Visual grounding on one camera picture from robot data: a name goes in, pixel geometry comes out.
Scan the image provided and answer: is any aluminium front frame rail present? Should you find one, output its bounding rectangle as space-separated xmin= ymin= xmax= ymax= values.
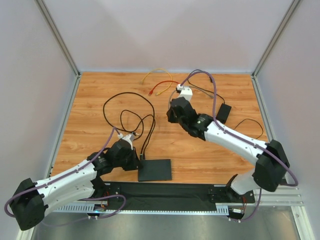
xmin=34 ymin=181 xmax=304 ymax=207

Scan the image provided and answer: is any aluminium right frame post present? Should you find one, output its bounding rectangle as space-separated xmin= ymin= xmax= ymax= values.
xmin=251 ymin=0 xmax=302 ymax=79

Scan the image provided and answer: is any thin black DC cable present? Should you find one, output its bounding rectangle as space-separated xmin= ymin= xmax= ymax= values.
xmin=234 ymin=117 xmax=265 ymax=141

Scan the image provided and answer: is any black cable teal plug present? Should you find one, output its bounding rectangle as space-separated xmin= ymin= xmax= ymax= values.
xmin=102 ymin=91 xmax=156 ymax=160

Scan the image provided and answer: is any aluminium left frame post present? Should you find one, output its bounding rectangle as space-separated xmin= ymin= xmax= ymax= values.
xmin=34 ymin=0 xmax=81 ymax=77

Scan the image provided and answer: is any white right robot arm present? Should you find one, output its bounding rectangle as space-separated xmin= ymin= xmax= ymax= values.
xmin=167 ymin=97 xmax=290 ymax=195

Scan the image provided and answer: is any red ethernet cable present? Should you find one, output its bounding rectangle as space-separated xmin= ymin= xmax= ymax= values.
xmin=148 ymin=80 xmax=181 ymax=96

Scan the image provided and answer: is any black network switch box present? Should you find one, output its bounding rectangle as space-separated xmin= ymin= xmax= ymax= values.
xmin=138 ymin=159 xmax=173 ymax=182

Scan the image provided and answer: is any aluminium frame post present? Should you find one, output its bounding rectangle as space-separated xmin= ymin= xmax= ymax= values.
xmin=251 ymin=0 xmax=302 ymax=79
xmin=34 ymin=0 xmax=81 ymax=77

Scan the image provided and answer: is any black power adapter brick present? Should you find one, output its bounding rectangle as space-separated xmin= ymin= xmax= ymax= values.
xmin=216 ymin=103 xmax=232 ymax=124

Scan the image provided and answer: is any yellow ethernet cable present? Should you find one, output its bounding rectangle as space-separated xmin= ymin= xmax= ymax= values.
xmin=140 ymin=68 xmax=174 ymax=97

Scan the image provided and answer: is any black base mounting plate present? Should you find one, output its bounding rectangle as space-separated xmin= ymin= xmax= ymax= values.
xmin=90 ymin=182 xmax=255 ymax=210

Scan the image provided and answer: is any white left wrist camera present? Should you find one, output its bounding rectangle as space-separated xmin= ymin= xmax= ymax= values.
xmin=117 ymin=133 xmax=135 ymax=149

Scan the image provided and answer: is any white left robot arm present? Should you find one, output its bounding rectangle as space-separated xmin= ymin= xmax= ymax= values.
xmin=8 ymin=139 xmax=143 ymax=231

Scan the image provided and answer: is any grey slotted cable duct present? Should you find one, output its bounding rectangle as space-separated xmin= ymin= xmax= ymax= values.
xmin=53 ymin=202 xmax=229 ymax=216

